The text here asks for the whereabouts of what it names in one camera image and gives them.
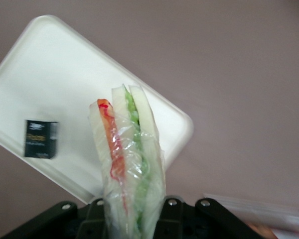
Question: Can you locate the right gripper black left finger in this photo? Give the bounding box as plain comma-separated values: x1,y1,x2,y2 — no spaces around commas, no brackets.
77,198,107,239

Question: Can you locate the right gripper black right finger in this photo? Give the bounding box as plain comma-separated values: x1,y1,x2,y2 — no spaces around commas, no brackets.
153,195,190,239

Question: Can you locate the plastic triangle sandwich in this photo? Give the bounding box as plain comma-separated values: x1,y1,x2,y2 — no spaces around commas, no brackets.
88,84,167,239

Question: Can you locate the cream plastic tray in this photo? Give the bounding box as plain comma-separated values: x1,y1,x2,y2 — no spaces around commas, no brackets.
0,14,194,205

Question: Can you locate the clear acrylic stepped shelf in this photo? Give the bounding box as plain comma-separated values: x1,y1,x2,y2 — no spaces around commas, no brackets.
202,192,299,239

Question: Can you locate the black tissue pack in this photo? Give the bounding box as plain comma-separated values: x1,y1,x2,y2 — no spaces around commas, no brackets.
23,119,59,159

